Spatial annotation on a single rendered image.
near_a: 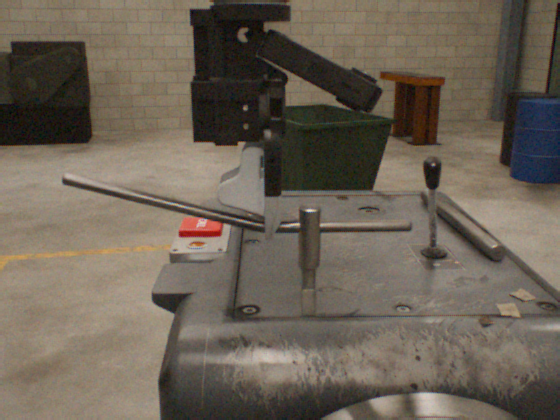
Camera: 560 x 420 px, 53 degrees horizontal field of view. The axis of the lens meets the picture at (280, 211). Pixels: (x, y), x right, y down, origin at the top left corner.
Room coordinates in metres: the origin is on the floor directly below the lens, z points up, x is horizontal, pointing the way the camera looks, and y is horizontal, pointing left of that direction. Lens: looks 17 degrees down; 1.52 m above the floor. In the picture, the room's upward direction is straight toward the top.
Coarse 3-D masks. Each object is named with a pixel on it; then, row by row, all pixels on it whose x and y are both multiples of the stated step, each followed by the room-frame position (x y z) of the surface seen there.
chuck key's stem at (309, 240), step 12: (312, 204) 0.53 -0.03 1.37; (300, 216) 0.52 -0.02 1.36; (312, 216) 0.51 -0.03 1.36; (300, 228) 0.52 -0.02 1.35; (312, 228) 0.51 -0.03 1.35; (300, 240) 0.52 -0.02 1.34; (312, 240) 0.51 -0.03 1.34; (300, 252) 0.52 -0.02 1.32; (312, 252) 0.51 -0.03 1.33; (300, 264) 0.52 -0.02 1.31; (312, 264) 0.51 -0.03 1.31; (312, 276) 0.52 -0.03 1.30; (312, 288) 0.52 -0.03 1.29; (312, 300) 0.52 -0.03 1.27; (312, 312) 0.52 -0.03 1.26
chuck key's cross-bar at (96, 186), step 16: (64, 176) 0.51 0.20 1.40; (80, 176) 0.52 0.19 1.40; (96, 192) 0.51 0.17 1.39; (112, 192) 0.51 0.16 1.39; (128, 192) 0.51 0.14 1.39; (144, 192) 0.52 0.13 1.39; (176, 208) 0.51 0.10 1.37; (192, 208) 0.52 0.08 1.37; (208, 208) 0.52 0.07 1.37; (240, 224) 0.52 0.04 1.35; (256, 224) 0.52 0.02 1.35; (288, 224) 0.52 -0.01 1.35; (320, 224) 0.52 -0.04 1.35; (336, 224) 0.52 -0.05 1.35; (352, 224) 0.52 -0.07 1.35; (368, 224) 0.52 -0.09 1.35; (384, 224) 0.52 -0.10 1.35; (400, 224) 0.52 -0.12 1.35
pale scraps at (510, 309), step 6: (510, 294) 0.57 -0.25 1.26; (516, 294) 0.56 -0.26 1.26; (522, 294) 0.56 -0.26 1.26; (528, 294) 0.56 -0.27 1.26; (522, 300) 0.55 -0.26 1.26; (528, 300) 0.55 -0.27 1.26; (498, 306) 0.53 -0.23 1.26; (504, 306) 0.53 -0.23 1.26; (510, 306) 0.53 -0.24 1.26; (504, 312) 0.52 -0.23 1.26; (510, 312) 0.52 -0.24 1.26; (516, 312) 0.52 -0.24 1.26; (486, 318) 0.51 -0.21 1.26; (480, 324) 0.50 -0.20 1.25
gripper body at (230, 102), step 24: (192, 24) 0.50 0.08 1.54; (216, 24) 0.50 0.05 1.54; (240, 24) 0.51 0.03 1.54; (216, 48) 0.50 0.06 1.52; (240, 48) 0.51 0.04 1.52; (216, 72) 0.50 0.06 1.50; (240, 72) 0.51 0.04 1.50; (264, 72) 0.51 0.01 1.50; (192, 96) 0.49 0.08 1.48; (216, 96) 0.49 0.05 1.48; (240, 96) 0.49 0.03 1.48; (264, 96) 0.49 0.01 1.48; (192, 120) 0.49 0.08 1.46; (216, 120) 0.49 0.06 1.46; (240, 120) 0.49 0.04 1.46; (264, 120) 0.49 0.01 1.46; (216, 144) 0.49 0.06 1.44
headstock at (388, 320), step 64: (320, 192) 1.00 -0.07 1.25; (384, 192) 1.00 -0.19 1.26; (192, 256) 0.69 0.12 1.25; (256, 256) 0.68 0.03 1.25; (320, 256) 0.68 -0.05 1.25; (384, 256) 0.68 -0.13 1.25; (448, 256) 0.68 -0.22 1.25; (512, 256) 0.68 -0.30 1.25; (192, 320) 0.51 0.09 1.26; (256, 320) 0.51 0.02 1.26; (320, 320) 0.51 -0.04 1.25; (384, 320) 0.51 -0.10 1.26; (448, 320) 0.51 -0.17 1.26; (512, 320) 0.51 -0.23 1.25; (192, 384) 0.45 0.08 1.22; (256, 384) 0.45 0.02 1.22; (320, 384) 0.45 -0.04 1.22; (384, 384) 0.45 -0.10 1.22; (448, 384) 0.45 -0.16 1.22; (512, 384) 0.45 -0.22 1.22
